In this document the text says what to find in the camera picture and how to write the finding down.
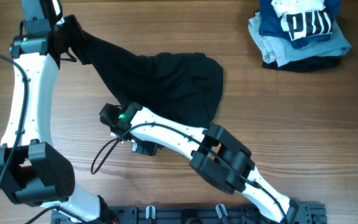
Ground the black polo shirt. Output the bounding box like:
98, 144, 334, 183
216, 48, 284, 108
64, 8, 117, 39
62, 15, 224, 128

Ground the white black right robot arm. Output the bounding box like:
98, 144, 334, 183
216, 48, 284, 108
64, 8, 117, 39
99, 103, 298, 223

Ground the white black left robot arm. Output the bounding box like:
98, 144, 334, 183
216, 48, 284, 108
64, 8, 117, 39
0, 1, 117, 223

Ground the navy blue folded shirt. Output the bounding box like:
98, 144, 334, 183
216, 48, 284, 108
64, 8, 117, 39
259, 0, 341, 49

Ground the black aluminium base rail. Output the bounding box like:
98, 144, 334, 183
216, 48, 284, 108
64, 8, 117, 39
50, 203, 328, 224

